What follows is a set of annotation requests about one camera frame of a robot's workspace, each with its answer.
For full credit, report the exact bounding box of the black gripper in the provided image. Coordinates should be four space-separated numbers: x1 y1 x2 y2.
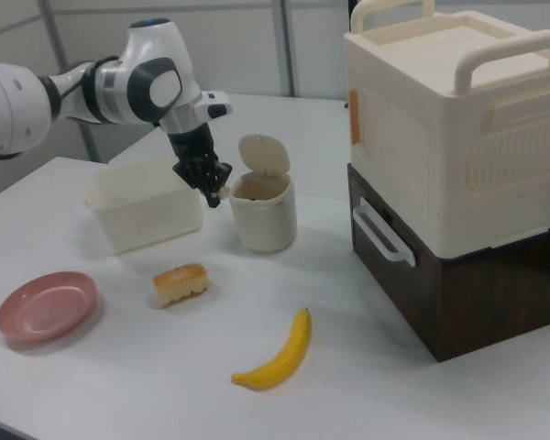
165 122 235 210

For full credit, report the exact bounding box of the beige trash can with lid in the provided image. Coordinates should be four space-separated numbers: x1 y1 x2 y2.
228 133 299 255

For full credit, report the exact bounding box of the white plastic container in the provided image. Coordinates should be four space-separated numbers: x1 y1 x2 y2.
82 153 204 256

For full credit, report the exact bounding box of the toy bread loaf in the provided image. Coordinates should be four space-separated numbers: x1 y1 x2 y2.
152 262 211 309

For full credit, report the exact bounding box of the yellow banana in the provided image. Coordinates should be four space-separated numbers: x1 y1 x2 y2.
230 307 314 392

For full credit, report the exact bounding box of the pink plate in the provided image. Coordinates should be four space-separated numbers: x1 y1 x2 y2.
0 270 99 345

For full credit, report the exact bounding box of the dark brown drawer box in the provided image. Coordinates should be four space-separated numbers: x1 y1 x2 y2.
346 162 550 364

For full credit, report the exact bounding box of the cream storage box with handles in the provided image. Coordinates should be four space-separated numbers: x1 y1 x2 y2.
342 0 550 259

